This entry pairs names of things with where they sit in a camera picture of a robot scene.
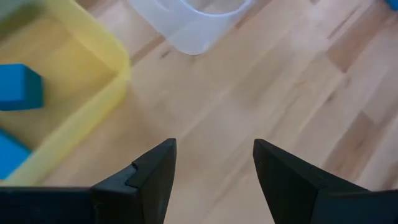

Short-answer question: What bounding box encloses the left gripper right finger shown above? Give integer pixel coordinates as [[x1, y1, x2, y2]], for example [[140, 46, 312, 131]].
[[252, 138, 371, 224]]

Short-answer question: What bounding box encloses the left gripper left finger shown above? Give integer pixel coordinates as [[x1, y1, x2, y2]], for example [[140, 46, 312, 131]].
[[89, 138, 177, 224]]

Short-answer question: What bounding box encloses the blue arch block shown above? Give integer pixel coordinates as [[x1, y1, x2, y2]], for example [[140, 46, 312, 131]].
[[0, 129, 32, 180]]

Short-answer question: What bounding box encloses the long blue block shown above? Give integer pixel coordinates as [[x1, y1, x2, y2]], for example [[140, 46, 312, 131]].
[[0, 63, 45, 112]]

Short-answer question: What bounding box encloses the translucent yellow plastic bin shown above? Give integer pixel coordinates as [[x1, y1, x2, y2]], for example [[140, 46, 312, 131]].
[[0, 0, 131, 187]]

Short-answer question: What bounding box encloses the clear plastic bin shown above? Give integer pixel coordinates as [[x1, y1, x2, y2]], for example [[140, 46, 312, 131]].
[[127, 0, 254, 56]]

